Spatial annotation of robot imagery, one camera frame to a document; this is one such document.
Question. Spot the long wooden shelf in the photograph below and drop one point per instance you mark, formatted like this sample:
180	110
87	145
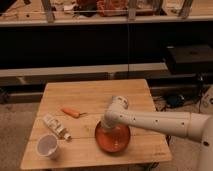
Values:
99	12

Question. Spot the orange carrot toy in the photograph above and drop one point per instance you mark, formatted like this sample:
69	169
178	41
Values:
71	112

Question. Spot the black box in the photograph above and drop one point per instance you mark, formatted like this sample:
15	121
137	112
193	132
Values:
189	59

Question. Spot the orange ceramic bowl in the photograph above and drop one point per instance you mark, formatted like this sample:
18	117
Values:
116	140

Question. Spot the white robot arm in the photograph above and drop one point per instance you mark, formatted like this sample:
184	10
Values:
194	126

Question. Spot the wooden table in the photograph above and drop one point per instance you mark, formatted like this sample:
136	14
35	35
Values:
92	98

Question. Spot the white plastic cup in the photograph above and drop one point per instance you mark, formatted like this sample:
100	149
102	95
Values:
47	146

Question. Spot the white tube bottle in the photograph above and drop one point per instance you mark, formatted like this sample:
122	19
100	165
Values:
56	127

